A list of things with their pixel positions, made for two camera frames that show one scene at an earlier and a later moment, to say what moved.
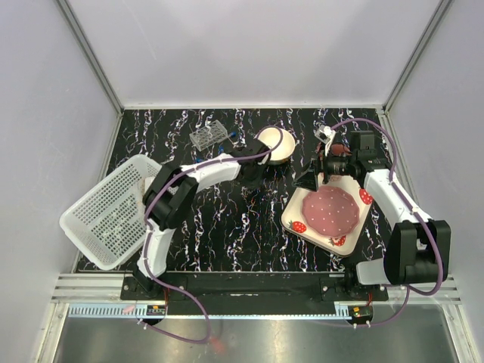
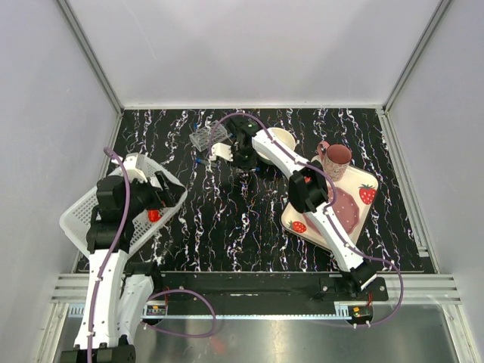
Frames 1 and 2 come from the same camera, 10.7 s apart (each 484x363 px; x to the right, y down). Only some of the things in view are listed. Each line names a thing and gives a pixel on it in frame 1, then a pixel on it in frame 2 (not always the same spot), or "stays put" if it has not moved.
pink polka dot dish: (330, 211) stays put
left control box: (156, 309) stays put
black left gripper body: (254, 179) -> (142, 196)
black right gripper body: (339, 165) -> (243, 158)
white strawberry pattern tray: (333, 215) stays put
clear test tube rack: (208, 135) stays put
